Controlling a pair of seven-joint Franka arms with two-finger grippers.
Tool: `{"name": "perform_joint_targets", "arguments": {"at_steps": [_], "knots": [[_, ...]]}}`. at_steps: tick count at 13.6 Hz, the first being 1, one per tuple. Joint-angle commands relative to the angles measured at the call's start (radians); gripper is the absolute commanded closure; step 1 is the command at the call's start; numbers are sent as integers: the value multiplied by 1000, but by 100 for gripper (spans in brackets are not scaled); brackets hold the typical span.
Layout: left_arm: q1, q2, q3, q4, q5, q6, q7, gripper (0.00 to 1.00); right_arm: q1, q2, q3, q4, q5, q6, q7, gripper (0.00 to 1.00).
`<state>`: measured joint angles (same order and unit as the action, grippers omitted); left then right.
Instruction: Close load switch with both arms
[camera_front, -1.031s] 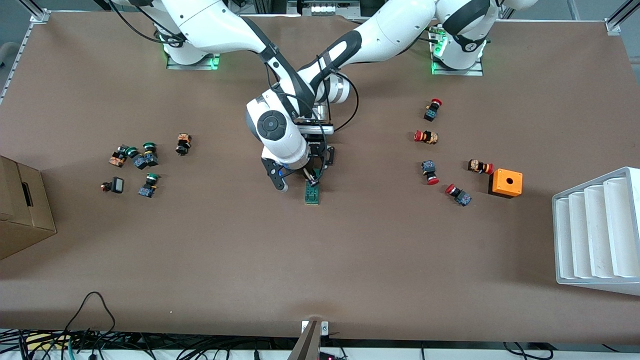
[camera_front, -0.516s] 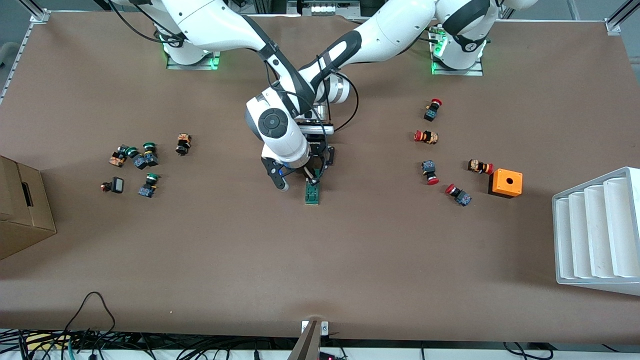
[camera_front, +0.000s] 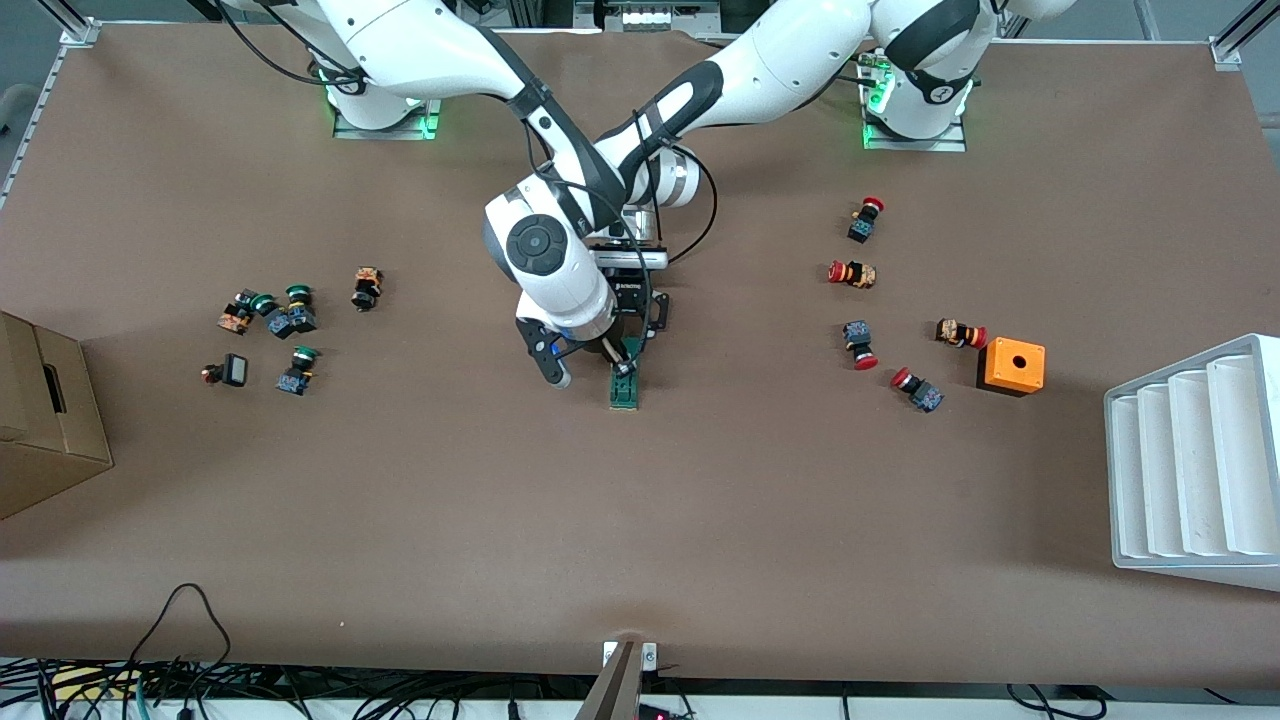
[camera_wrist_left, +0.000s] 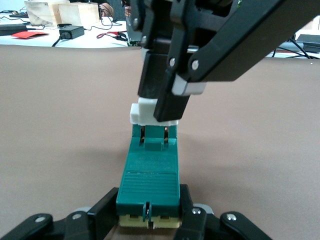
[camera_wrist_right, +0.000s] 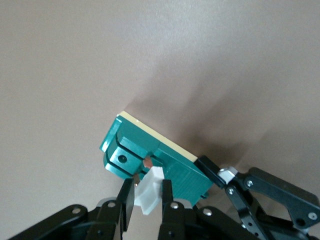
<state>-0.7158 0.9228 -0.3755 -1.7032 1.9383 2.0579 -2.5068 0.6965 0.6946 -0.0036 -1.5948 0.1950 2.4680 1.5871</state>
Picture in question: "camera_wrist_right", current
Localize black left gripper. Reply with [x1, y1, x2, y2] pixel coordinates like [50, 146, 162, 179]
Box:
[196, 154, 320, 240]

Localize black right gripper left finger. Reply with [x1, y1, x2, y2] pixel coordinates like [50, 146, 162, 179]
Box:
[9, 178, 136, 240]

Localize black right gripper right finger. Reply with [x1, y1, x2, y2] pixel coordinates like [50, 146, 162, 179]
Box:
[158, 179, 253, 240]

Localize green knife load switch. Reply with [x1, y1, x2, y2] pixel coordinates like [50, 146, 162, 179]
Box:
[99, 110, 213, 216]

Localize brown table cover sheet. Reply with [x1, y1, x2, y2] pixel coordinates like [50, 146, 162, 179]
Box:
[0, 0, 320, 240]

